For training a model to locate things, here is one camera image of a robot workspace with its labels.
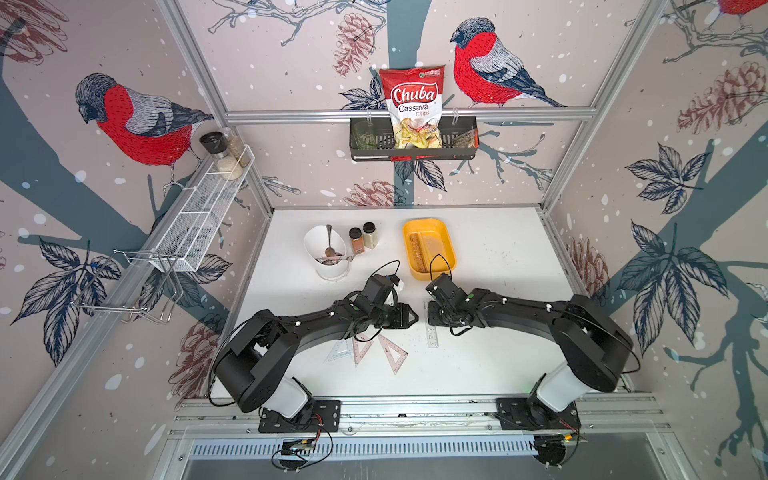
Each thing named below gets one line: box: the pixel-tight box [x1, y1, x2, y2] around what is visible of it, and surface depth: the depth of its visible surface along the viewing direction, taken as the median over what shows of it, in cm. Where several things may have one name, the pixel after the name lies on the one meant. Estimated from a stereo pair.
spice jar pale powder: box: [362, 222, 379, 249], surface depth 105 cm
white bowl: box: [303, 224, 350, 281], surface depth 96 cm
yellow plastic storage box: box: [403, 218, 457, 282], surface depth 111 cm
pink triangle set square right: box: [378, 334, 409, 375], surface depth 85 cm
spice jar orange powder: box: [349, 227, 365, 254], surface depth 103 cm
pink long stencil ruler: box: [409, 232, 430, 273], surface depth 109 cm
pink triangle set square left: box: [352, 337, 373, 367], surface depth 85 cm
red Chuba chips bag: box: [379, 65, 446, 150], surface depth 84 cm
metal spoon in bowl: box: [325, 224, 336, 257], surface depth 103 cm
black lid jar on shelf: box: [199, 131, 229, 159], surface depth 81 cm
